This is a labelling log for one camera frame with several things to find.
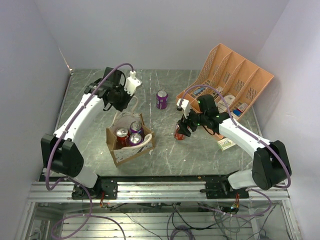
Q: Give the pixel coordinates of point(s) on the red cola can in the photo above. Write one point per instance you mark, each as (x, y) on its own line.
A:
(123, 136)
(178, 136)

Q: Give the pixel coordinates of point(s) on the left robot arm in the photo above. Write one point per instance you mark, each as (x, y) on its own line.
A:
(61, 156)

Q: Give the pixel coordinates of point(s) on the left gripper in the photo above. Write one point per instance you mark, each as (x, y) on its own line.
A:
(121, 107)

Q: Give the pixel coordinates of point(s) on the green white small box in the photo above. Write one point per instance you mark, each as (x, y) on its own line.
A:
(225, 144)

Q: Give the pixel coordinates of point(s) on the aluminium mounting rail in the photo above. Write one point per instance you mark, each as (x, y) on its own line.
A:
(121, 190)

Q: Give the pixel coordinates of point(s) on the blue toy car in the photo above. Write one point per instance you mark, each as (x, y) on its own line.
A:
(198, 91)

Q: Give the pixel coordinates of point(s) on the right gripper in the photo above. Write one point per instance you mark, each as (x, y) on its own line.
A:
(183, 129)

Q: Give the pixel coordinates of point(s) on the orange plastic desk organizer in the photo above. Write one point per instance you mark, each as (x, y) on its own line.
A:
(237, 79)

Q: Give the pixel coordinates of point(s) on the purple fanta can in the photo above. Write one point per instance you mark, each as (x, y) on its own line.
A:
(161, 99)
(135, 139)
(136, 127)

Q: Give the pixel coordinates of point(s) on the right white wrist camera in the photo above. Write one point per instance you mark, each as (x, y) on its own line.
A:
(184, 105)

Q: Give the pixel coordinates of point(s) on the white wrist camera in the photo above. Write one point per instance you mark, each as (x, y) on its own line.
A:
(132, 83)
(184, 105)

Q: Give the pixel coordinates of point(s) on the purple Fanta can back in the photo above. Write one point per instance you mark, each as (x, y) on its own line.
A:
(161, 99)

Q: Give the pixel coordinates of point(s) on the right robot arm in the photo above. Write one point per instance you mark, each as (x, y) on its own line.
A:
(270, 164)

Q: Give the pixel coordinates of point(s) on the red cola can back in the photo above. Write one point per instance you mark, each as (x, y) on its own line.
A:
(123, 136)

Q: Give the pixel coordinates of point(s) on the purple Fanta can front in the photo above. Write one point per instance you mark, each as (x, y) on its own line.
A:
(135, 139)

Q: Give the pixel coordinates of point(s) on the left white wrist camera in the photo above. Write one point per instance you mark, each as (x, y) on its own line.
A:
(132, 83)

